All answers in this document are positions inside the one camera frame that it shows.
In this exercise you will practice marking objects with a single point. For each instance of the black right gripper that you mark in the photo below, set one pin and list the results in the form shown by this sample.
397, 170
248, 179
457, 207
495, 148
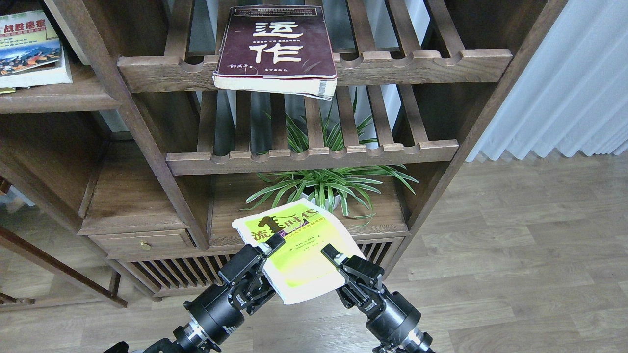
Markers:
391, 318

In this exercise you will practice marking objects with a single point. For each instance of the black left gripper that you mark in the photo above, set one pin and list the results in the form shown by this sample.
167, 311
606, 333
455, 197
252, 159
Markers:
217, 312

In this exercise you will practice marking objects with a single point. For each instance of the yellow green book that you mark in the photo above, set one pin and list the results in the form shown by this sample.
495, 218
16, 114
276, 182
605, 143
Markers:
298, 270

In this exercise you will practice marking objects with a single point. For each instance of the dark red book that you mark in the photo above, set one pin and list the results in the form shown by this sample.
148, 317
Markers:
277, 49

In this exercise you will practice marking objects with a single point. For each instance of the colourful 300 paperback book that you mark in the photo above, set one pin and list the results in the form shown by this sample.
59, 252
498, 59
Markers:
31, 53

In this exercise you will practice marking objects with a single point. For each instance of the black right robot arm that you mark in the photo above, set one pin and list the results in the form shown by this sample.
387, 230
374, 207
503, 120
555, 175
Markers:
391, 318

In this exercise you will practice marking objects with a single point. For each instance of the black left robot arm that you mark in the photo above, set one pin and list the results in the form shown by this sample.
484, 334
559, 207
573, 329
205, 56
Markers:
216, 313

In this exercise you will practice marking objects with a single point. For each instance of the white plant pot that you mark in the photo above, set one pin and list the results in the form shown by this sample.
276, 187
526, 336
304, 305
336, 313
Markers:
328, 204

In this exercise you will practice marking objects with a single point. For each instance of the green spider plant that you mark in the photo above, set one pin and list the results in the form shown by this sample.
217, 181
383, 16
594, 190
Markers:
348, 182

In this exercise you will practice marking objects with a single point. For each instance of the brass drawer knob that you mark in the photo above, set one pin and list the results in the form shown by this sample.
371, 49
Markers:
144, 245

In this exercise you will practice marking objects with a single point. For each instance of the dark wooden bookshelf unit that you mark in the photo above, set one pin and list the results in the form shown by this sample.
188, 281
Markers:
142, 145

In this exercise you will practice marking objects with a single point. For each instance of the white pleated curtain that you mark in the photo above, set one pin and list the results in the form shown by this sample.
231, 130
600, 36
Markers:
573, 95

